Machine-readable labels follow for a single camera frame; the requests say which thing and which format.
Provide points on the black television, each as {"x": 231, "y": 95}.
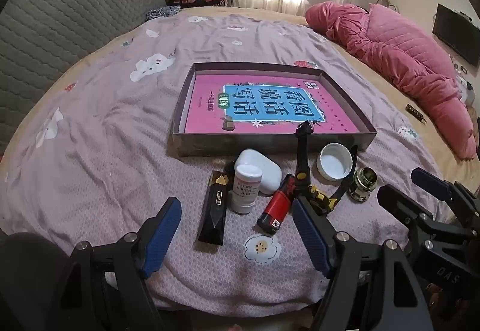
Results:
{"x": 455, "y": 32}

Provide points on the small black and gold bar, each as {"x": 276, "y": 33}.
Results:
{"x": 415, "y": 113}

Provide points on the pink ruffled quilt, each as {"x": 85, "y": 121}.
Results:
{"x": 412, "y": 90}

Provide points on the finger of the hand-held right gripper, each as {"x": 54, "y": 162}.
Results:
{"x": 405, "y": 207}
{"x": 429, "y": 182}

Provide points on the grey quilted headboard cover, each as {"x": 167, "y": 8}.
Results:
{"x": 56, "y": 34}

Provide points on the white pill bottle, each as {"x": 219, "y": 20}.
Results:
{"x": 245, "y": 192}

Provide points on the pink book with blue label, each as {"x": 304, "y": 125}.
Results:
{"x": 210, "y": 105}

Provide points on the brass metal fitting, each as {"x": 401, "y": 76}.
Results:
{"x": 360, "y": 184}

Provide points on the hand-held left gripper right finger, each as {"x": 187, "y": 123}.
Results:
{"x": 311, "y": 237}

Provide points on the white earbud case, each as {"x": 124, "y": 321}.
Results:
{"x": 266, "y": 169}

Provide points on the pink quilted pillow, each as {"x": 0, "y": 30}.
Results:
{"x": 405, "y": 30}

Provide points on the red lighter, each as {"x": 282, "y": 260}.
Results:
{"x": 275, "y": 207}

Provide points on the blue patterned cloth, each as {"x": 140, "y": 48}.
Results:
{"x": 161, "y": 12}

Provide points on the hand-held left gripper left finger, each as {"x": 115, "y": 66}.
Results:
{"x": 161, "y": 237}

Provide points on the electric fan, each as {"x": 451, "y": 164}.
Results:
{"x": 382, "y": 0}

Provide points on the shallow grey cardboard box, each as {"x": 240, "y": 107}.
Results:
{"x": 210, "y": 145}

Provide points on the black faceted box with gold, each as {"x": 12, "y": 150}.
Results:
{"x": 212, "y": 218}

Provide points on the purple printed bed sheet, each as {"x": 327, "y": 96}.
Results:
{"x": 112, "y": 128}

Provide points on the white jar lid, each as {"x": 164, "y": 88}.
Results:
{"x": 333, "y": 162}

